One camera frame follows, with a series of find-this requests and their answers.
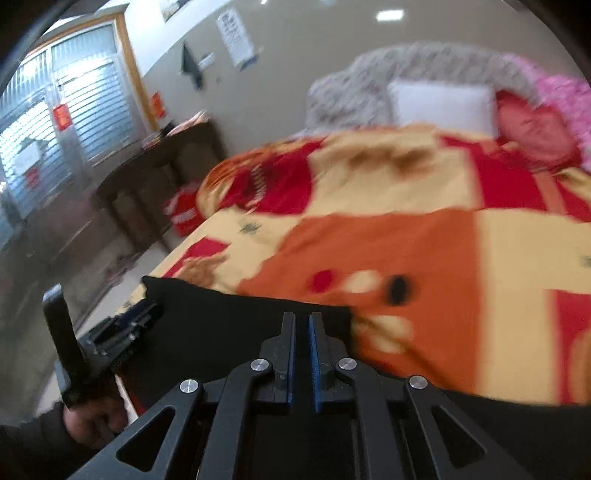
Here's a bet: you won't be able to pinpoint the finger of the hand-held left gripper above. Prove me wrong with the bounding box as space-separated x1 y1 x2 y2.
99 322 160 364
108 301 164 330

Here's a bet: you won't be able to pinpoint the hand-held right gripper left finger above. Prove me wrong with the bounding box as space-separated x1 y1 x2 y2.
69 311 296 480

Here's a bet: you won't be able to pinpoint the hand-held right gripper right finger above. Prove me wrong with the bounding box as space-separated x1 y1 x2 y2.
309 311 532 480

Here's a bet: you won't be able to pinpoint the black pants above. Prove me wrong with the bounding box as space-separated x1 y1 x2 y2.
115 275 591 480

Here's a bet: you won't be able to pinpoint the person's left forearm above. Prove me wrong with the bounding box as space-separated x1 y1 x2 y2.
0 401 90 480

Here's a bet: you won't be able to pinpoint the person's left hand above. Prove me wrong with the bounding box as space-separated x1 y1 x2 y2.
62 392 136 452

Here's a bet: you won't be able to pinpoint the red bag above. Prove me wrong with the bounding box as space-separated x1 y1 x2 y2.
165 181 205 237

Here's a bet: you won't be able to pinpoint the orange red printed blanket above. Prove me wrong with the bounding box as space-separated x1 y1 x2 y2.
111 124 591 407

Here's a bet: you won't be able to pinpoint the dark wooden table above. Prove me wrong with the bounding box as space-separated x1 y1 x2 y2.
90 117 227 252

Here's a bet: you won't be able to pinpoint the white paper sheet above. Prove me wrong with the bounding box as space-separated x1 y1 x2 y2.
16 143 44 174

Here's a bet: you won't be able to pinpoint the pink cloth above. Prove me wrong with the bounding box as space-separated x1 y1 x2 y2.
168 111 208 137

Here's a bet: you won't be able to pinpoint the glass window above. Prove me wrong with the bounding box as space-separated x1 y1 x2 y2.
0 14 158 250

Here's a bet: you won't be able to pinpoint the dark hanging cloth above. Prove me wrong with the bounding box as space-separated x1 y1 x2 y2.
180 42 204 88

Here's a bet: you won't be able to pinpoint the floral quilt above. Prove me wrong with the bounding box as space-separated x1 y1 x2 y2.
305 42 546 134

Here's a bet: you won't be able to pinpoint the eye chart poster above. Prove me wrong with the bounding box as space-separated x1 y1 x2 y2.
217 7 257 68

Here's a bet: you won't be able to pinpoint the white pillow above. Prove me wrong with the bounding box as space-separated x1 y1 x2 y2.
387 79 499 137

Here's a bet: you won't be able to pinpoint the red heart cushion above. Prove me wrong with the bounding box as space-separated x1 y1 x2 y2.
495 90 585 169

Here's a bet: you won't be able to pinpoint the pink penguin blanket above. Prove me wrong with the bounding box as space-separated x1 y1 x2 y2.
503 53 591 153

